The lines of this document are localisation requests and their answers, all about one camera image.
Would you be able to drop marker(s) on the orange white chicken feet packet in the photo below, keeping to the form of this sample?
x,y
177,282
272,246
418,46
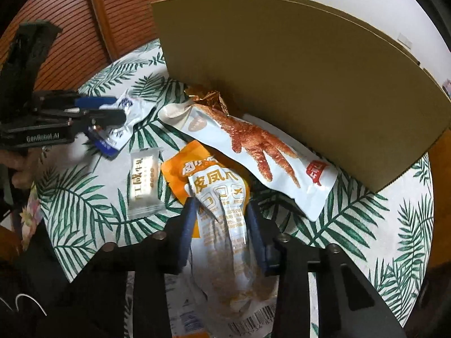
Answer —
x,y
218,197

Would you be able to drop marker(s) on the white printed snack packet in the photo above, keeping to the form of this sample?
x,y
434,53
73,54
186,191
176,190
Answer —
x,y
246,325

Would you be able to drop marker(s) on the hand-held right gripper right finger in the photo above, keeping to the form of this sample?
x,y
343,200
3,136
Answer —
x,y
259,234

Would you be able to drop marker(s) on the leaf print tablecloth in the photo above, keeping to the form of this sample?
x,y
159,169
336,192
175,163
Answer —
x,y
352,236

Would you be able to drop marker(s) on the floral blanket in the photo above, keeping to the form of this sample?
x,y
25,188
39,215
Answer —
x,y
30,218

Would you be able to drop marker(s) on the brown cardboard box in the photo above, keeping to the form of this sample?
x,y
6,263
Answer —
x,y
299,95

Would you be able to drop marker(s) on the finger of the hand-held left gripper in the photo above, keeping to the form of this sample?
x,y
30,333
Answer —
x,y
109,117
95,102

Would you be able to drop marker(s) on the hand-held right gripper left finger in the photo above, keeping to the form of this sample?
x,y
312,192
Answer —
x,y
185,232

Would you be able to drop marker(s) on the wooden louvered wardrobe door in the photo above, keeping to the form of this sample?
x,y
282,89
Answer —
x,y
70,7
151,10

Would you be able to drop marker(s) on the gold crinkled wrapper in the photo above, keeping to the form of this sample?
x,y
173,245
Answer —
x,y
206,97

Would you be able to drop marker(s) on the white chicken foot packet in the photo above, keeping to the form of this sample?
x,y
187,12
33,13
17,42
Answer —
x,y
246,141

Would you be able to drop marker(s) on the small white candy packet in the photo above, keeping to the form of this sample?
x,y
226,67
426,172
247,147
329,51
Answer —
x,y
144,183

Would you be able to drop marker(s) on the person's left hand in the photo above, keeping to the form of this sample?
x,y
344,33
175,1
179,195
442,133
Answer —
x,y
23,172

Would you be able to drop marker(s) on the blue white snack packet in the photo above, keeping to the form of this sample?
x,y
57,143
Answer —
x,y
135,109

